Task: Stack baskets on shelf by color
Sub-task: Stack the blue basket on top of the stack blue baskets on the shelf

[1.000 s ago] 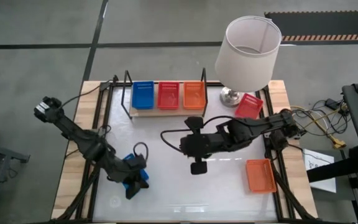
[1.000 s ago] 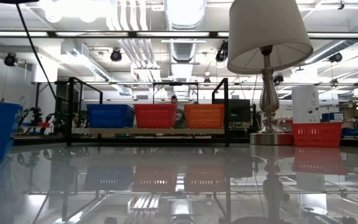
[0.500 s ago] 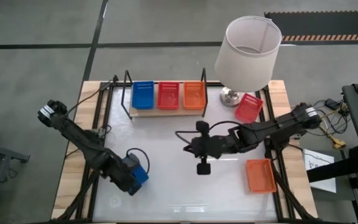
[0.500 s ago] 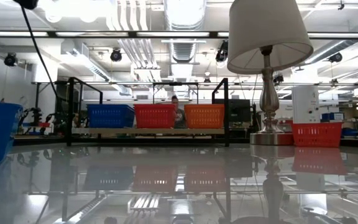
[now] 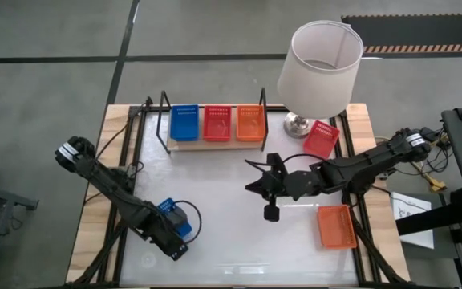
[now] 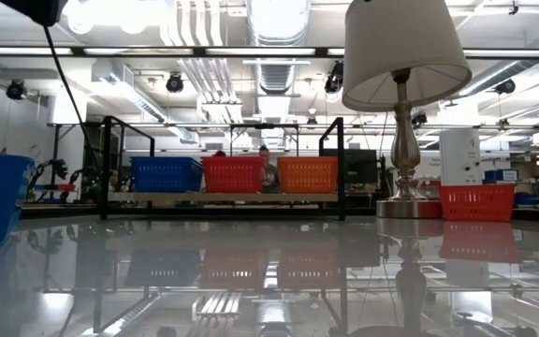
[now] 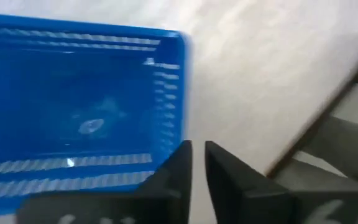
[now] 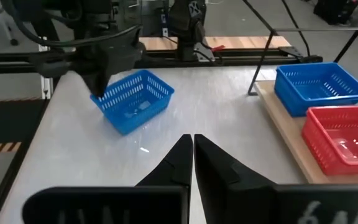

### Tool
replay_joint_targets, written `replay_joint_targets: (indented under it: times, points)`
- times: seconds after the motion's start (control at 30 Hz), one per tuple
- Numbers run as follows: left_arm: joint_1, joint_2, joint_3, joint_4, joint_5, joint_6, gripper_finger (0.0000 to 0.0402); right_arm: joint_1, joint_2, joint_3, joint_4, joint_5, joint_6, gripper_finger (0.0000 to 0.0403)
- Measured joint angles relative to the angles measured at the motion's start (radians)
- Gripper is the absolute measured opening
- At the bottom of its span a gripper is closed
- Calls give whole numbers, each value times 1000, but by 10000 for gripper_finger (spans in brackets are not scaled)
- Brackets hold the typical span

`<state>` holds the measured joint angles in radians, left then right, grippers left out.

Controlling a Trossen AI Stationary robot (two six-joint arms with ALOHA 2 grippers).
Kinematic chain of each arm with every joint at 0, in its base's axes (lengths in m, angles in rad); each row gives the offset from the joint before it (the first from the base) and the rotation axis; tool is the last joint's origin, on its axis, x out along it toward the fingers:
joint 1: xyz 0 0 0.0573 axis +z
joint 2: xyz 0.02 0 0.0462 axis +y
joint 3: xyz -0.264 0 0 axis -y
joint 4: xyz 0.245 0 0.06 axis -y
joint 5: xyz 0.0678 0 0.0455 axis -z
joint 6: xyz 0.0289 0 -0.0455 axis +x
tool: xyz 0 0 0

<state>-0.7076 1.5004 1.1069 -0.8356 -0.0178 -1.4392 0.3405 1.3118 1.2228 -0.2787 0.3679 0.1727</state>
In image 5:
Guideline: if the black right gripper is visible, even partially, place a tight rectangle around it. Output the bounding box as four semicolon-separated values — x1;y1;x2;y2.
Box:
244;153;289;200

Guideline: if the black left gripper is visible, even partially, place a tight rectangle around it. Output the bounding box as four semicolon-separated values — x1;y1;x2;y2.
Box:
144;218;189;262

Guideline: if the blue slotted plastic basket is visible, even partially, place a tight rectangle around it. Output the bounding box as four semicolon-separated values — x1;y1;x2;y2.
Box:
169;104;201;143
157;197;194;238

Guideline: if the orange slotted plastic basket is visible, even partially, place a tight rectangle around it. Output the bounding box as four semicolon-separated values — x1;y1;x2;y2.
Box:
236;104;266;143
317;204;359;251

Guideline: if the red slotted plastic basket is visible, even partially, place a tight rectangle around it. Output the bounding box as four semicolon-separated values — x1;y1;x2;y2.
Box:
202;104;233;143
302;120;341;161

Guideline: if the table lamp with white shade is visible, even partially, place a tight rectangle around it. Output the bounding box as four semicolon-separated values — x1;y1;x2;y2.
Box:
277;20;365;140

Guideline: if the white printed paper sheet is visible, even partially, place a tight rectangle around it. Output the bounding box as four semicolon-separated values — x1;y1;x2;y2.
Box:
390;191;436;250

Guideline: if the black stand leg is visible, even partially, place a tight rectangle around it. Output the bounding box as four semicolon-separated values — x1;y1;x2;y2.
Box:
395;197;462;237

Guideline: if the black hazard-striped floor mat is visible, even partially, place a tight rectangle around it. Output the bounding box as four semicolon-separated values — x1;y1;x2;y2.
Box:
341;13;462;55

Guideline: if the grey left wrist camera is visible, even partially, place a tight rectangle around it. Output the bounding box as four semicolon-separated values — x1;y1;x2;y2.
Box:
165;205;189;228

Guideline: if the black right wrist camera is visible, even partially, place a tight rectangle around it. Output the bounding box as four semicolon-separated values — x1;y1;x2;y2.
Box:
263;195;282;223

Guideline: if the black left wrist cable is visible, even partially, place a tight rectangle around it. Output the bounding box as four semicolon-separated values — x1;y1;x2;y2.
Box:
173;199;203;245

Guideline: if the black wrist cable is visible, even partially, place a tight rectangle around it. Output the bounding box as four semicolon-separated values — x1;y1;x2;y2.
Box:
282;153;329;167
173;199;203;245

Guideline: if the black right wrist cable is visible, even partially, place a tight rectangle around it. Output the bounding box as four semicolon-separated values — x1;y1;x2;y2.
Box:
282;153;329;167

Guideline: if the wooden shelf with black frame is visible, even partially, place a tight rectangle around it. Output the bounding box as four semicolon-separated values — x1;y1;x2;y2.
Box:
156;87;270;156

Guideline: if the black table frame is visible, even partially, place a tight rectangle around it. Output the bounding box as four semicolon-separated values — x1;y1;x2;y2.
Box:
66;102;412;289

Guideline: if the black left arm base cable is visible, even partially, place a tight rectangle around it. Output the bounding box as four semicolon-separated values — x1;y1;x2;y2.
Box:
82;98;154;204

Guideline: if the black cable bundle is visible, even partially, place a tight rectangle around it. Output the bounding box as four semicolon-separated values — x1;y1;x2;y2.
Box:
413;127;451;193

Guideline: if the yellow cable connector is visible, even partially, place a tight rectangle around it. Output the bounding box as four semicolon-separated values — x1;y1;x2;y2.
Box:
428;177;448;193

